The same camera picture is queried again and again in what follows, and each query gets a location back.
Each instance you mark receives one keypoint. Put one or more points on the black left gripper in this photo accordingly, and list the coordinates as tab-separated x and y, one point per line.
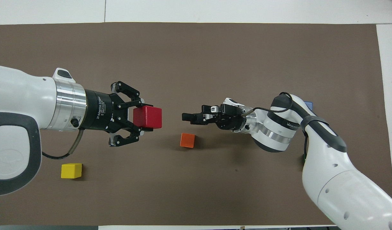
98	110

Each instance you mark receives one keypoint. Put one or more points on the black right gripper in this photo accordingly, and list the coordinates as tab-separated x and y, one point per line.
232	119

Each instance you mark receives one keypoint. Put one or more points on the red wooden block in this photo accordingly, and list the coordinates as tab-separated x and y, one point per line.
148	117

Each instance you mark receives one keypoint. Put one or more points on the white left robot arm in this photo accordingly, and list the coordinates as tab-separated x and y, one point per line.
17	95

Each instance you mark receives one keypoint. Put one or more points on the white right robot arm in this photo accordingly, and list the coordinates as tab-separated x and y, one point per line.
342	191

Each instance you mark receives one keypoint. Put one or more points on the orange wooden block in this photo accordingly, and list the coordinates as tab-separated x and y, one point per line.
187	140

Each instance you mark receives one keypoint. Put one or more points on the yellow wooden block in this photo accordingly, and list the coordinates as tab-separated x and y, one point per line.
71	171

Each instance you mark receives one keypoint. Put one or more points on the blue wooden block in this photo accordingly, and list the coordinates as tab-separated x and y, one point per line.
309	105

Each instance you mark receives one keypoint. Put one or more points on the brown paper mat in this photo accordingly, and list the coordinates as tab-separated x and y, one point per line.
196	64

